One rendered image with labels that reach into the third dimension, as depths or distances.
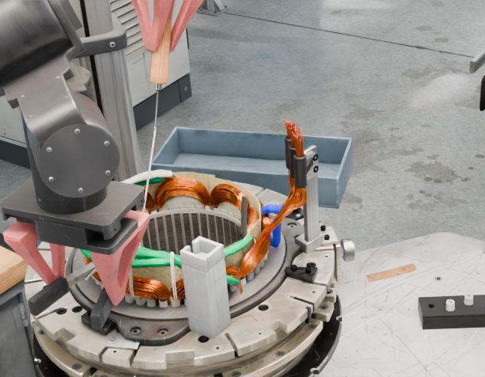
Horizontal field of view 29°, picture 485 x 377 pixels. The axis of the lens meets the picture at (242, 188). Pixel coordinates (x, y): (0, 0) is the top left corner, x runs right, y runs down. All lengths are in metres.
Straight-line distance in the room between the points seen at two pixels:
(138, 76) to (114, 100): 2.24
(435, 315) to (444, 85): 2.63
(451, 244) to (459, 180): 1.72
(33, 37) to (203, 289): 0.28
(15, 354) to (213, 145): 0.40
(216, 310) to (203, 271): 0.05
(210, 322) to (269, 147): 0.47
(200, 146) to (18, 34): 0.65
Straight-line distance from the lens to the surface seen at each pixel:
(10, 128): 3.49
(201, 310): 0.86
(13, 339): 1.13
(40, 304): 0.82
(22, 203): 0.78
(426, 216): 3.06
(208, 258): 0.82
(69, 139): 0.65
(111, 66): 1.36
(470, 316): 1.37
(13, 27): 0.69
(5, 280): 1.07
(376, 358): 1.32
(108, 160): 0.66
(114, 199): 0.76
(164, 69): 0.87
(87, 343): 0.89
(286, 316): 0.89
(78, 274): 0.84
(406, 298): 1.43
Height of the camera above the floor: 1.65
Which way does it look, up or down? 31 degrees down
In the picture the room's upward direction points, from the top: 5 degrees counter-clockwise
